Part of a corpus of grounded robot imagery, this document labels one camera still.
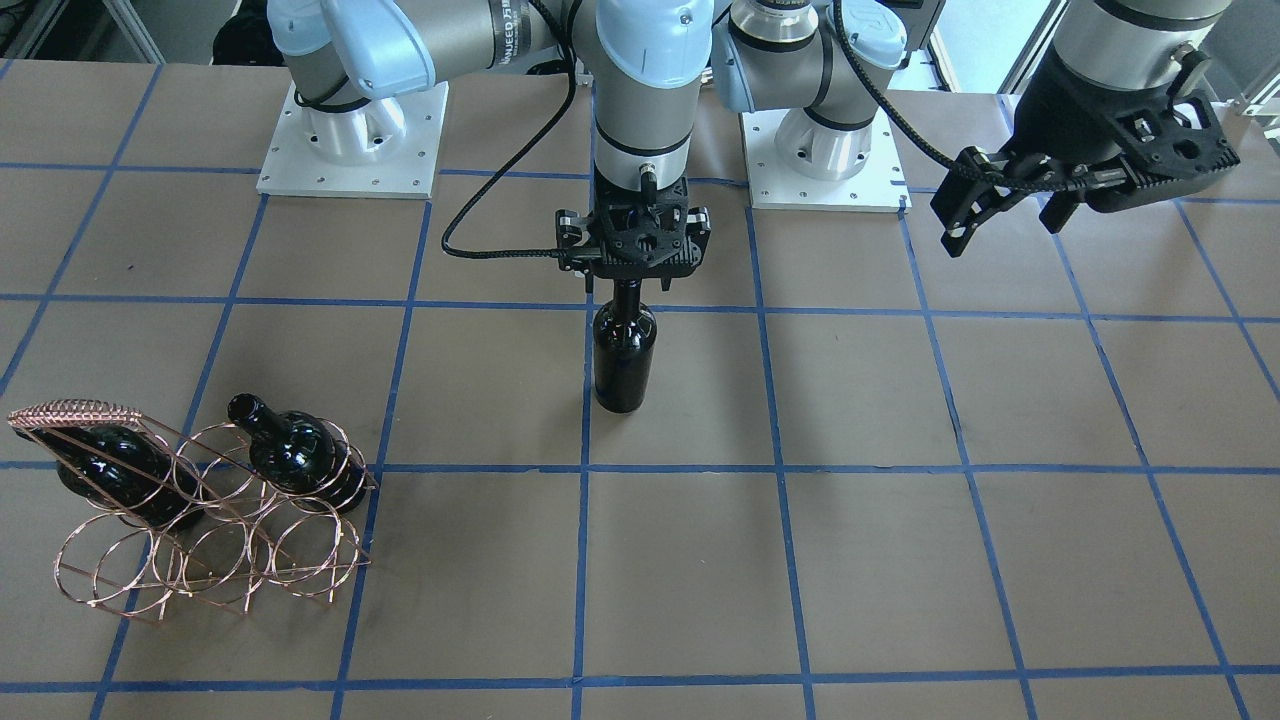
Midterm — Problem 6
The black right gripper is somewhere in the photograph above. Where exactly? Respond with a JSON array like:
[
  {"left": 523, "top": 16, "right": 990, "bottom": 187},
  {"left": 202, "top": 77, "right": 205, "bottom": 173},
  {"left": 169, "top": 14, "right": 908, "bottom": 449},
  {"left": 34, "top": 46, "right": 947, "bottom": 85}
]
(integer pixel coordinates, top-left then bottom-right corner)
[{"left": 556, "top": 179, "right": 712, "bottom": 290}]

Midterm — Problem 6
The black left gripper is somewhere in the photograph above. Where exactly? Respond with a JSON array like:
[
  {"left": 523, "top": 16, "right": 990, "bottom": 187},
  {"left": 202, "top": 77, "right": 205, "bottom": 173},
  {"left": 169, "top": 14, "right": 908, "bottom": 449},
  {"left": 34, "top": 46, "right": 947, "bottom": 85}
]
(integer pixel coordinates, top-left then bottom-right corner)
[{"left": 931, "top": 50, "right": 1242, "bottom": 258}]

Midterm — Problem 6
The dark glass wine bottle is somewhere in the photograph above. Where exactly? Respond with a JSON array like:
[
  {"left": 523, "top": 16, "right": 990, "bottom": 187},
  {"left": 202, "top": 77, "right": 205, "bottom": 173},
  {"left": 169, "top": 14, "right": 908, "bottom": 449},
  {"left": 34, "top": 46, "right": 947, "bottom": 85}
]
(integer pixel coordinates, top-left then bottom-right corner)
[{"left": 591, "top": 279, "right": 657, "bottom": 414}]

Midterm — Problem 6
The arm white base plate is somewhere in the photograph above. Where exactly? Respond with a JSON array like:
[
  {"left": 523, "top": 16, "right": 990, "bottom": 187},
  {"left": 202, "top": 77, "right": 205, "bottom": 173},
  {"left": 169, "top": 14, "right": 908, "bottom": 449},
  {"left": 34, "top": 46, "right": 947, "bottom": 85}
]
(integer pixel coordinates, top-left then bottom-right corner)
[
  {"left": 739, "top": 109, "right": 911, "bottom": 213},
  {"left": 256, "top": 83, "right": 451, "bottom": 200}
]

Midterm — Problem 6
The copper wire wine basket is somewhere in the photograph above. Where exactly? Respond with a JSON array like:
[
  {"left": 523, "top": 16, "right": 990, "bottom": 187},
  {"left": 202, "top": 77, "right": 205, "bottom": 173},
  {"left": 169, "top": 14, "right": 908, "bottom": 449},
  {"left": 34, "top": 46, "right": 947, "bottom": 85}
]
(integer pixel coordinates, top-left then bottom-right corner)
[{"left": 6, "top": 398, "right": 376, "bottom": 624}]

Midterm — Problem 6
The dark wine bottle in basket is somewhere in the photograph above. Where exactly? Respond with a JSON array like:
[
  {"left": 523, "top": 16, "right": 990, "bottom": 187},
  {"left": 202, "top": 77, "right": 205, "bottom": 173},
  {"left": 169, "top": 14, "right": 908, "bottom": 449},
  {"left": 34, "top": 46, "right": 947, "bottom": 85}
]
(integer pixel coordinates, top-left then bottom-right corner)
[{"left": 227, "top": 393, "right": 366, "bottom": 514}]

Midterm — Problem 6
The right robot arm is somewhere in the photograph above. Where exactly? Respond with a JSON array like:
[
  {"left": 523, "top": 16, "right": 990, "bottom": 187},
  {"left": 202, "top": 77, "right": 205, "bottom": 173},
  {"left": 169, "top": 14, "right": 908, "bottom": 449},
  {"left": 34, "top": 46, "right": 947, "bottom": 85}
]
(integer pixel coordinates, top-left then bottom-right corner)
[{"left": 259, "top": 1, "right": 716, "bottom": 284}]

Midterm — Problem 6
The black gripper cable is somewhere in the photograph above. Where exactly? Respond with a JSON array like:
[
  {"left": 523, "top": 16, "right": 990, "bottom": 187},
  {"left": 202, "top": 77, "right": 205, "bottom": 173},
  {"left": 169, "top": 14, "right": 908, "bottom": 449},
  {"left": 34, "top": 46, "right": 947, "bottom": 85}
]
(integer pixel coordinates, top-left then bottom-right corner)
[{"left": 442, "top": 0, "right": 602, "bottom": 261}]

